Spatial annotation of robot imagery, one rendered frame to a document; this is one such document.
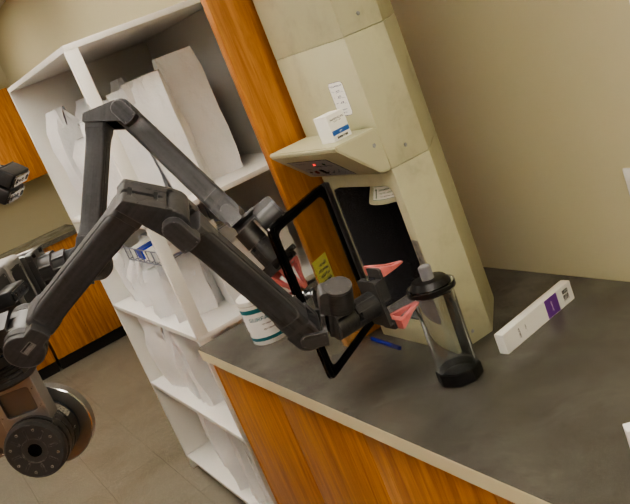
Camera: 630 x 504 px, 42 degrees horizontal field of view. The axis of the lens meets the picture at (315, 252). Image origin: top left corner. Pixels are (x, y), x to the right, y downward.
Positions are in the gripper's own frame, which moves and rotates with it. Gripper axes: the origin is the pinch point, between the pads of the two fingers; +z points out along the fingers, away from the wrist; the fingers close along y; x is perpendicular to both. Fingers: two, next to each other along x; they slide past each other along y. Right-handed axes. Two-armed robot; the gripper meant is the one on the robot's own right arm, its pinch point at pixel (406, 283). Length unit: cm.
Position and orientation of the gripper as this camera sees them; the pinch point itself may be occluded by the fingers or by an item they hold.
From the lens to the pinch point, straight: 172.0
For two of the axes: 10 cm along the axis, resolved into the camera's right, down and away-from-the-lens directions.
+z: 7.9, -4.4, 4.2
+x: -4.8, -0.3, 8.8
